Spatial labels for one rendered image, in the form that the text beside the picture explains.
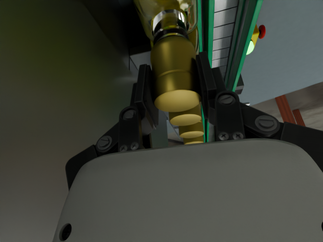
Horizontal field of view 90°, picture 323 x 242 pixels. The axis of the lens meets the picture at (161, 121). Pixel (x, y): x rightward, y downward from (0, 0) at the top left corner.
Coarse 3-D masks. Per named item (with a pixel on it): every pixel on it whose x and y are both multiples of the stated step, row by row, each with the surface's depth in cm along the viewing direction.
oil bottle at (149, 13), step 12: (144, 0) 13; (156, 0) 13; (168, 0) 13; (180, 0) 13; (192, 0) 13; (144, 12) 13; (156, 12) 13; (192, 12) 14; (144, 24) 15; (192, 24) 15
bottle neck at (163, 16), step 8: (160, 16) 13; (168, 16) 13; (176, 16) 13; (184, 16) 13; (152, 24) 14; (160, 24) 13; (168, 24) 12; (176, 24) 12; (184, 24) 13; (160, 32) 12; (168, 32) 12; (176, 32) 12; (184, 32) 12
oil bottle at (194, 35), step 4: (196, 28) 18; (192, 32) 17; (196, 32) 18; (188, 36) 17; (192, 36) 17; (196, 36) 18; (192, 40) 17; (196, 40) 18; (152, 44) 19; (196, 44) 18; (196, 48) 18; (196, 52) 18
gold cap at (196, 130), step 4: (200, 108) 23; (200, 120) 22; (192, 124) 21; (196, 124) 21; (200, 124) 21; (180, 128) 22; (184, 128) 21; (188, 128) 21; (192, 128) 21; (196, 128) 21; (200, 128) 21; (180, 132) 22; (184, 132) 21; (188, 132) 21; (192, 132) 21; (196, 132) 21; (200, 132) 21; (180, 136) 23; (184, 136) 23; (188, 136) 23; (192, 136) 23; (196, 136) 23
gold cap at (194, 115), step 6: (192, 108) 16; (198, 108) 16; (174, 114) 16; (180, 114) 16; (186, 114) 15; (192, 114) 16; (198, 114) 16; (174, 120) 17; (180, 120) 17; (186, 120) 17; (192, 120) 17; (198, 120) 17
